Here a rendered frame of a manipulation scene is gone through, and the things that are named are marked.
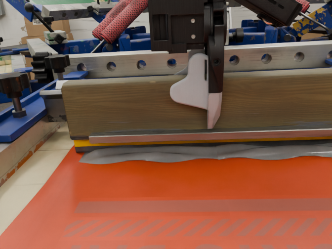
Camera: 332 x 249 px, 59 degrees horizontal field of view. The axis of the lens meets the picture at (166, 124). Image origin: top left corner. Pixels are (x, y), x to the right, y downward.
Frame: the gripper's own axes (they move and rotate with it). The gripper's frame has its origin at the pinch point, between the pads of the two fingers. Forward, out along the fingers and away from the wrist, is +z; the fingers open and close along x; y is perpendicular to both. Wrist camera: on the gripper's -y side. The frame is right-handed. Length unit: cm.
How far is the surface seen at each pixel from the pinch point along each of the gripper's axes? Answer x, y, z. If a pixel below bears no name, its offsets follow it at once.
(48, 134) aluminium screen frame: -4.9, 25.2, 4.5
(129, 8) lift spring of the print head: -70, 22, -13
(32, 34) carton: -374, 213, 14
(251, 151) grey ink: 2.4, -4.4, 4.5
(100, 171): 5.4, 14.3, 5.1
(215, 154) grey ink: 2.4, 0.1, 4.8
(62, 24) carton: -381, 170, 4
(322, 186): 9.5, -10.2, 5.0
